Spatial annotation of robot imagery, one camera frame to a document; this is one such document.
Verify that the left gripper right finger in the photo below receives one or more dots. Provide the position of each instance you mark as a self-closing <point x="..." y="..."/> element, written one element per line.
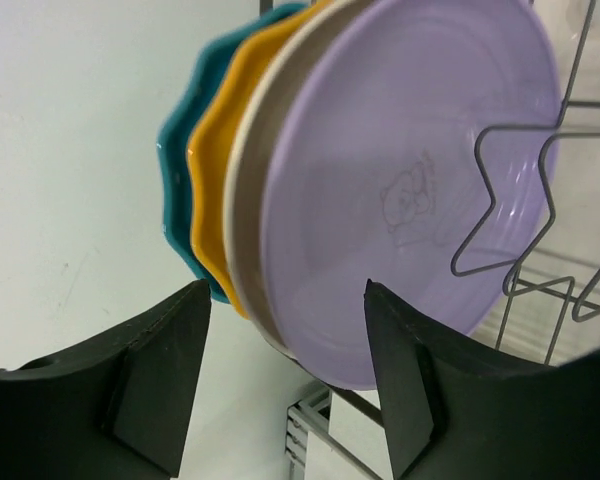
<point x="453" y="408"/>

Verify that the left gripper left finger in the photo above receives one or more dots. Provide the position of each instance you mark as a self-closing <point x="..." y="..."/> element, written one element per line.
<point x="115" y="406"/>

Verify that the purple plate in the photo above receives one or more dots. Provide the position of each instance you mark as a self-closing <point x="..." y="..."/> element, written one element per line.
<point x="409" y="158"/>

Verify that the teal polka dot plate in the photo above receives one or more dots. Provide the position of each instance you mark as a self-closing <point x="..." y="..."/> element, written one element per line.
<point x="171" y="144"/>

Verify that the yellow polka dot plate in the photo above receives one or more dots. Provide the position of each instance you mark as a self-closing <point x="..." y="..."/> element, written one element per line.
<point x="210" y="144"/>

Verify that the cream bear plate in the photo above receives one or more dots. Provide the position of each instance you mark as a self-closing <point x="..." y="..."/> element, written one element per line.
<point x="252" y="152"/>

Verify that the aluminium frame rail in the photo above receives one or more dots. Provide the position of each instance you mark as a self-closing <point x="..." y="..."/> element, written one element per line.
<point x="309" y="414"/>

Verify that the grey wire dish rack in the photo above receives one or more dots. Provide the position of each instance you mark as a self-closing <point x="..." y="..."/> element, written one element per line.
<point x="549" y="310"/>

